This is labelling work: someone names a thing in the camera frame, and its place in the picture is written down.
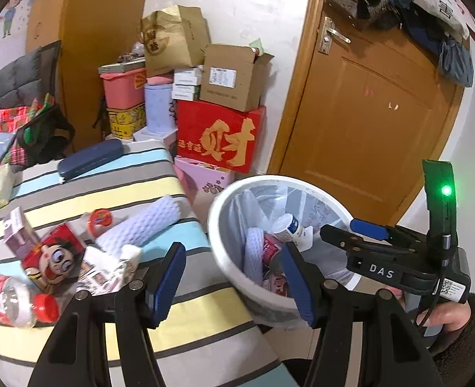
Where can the brown hanging bag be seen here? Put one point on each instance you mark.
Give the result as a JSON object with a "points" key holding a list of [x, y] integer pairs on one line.
{"points": [[354, 0]]}

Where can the person's right hand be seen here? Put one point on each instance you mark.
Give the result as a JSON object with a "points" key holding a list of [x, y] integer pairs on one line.
{"points": [[449, 314]]}

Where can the white trash bin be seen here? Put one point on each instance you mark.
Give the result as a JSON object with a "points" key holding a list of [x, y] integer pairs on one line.
{"points": [[237, 286]]}

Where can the printed white paper bag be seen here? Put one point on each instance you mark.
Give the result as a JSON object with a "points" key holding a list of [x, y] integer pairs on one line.
{"points": [[104, 266]]}

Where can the red cartoon face can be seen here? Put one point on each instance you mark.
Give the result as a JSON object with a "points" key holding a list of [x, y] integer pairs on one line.
{"points": [[54, 256]]}

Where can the wooden door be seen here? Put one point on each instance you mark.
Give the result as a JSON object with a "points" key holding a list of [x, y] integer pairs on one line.
{"points": [[362, 129]]}

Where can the wooden wardrobe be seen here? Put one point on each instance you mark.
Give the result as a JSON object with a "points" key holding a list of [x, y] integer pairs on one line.
{"points": [[96, 40]]}

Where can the patterned flat box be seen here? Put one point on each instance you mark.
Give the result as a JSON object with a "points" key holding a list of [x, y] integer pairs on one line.
{"points": [[122, 64]]}

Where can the pink storage box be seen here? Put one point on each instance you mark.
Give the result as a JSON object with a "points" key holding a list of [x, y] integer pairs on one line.
{"points": [[124, 88]]}

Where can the navy hanging bag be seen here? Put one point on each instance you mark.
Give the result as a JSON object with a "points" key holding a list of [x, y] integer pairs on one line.
{"points": [[426, 28]]}

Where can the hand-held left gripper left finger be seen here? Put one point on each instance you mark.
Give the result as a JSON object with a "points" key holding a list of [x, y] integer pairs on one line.
{"points": [[169, 286]]}

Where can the white printed hanging bag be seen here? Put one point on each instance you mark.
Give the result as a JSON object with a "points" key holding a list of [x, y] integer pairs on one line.
{"points": [[447, 4]]}

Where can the grey-blue denim bag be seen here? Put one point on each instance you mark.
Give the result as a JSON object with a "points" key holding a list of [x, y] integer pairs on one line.
{"points": [[457, 62]]}

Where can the white foam net sleeve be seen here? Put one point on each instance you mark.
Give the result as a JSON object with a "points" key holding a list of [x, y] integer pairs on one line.
{"points": [[254, 254]]}

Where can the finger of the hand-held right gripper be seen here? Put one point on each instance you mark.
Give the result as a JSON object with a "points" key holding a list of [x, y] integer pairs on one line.
{"points": [[368, 227], [354, 244]]}

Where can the pink milk carton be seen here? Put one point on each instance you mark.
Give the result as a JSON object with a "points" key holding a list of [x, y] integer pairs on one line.
{"points": [[270, 246]]}

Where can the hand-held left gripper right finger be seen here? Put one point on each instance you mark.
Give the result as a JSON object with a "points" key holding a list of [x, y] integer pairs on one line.
{"points": [[297, 284]]}

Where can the red plaid bag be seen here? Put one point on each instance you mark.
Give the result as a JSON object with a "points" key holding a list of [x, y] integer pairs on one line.
{"points": [[11, 119]]}

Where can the black bag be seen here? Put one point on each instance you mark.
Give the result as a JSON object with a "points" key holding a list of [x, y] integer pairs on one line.
{"points": [[56, 137]]}

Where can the pink floral box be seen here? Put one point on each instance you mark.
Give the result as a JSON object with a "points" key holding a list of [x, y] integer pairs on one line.
{"points": [[205, 181]]}

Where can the white medicine box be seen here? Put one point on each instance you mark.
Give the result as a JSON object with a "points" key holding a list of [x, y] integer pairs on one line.
{"points": [[185, 96], [188, 75], [186, 88]]}

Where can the light blue cylindrical container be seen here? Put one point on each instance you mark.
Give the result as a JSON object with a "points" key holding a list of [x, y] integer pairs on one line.
{"points": [[158, 107]]}

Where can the dark blue glasses case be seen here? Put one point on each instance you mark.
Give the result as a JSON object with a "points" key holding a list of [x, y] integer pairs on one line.
{"points": [[88, 159]]}

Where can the small purple carton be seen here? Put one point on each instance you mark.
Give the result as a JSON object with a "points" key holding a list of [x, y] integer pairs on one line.
{"points": [[17, 229]]}

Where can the white pill bottle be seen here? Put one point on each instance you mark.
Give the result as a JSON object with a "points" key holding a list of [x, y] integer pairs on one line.
{"points": [[291, 225]]}

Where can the clear plastic bottle red cap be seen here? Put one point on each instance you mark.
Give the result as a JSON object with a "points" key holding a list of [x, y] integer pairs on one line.
{"points": [[7, 296]]}

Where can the open cardboard box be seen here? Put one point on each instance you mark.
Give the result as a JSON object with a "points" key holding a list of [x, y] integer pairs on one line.
{"points": [[233, 82]]}

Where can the pink folded cloth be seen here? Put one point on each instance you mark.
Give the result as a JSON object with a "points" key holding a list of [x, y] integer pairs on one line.
{"points": [[160, 79]]}

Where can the yellow patterned box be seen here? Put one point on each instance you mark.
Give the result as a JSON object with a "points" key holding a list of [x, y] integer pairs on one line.
{"points": [[126, 121]]}

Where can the grey quilted chair cushion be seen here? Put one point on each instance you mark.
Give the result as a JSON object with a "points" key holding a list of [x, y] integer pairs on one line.
{"points": [[19, 74]]}

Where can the red box gold print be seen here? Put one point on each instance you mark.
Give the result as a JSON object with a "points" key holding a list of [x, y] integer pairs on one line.
{"points": [[221, 137]]}

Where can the clear plastic bin liner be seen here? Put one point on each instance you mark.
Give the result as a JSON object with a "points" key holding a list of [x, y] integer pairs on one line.
{"points": [[322, 205]]}

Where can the person's right forearm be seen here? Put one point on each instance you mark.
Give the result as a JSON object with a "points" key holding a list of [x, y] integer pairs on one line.
{"points": [[471, 350]]}

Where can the brown paper gift bag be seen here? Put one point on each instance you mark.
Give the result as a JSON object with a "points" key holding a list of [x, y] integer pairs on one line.
{"points": [[173, 40]]}

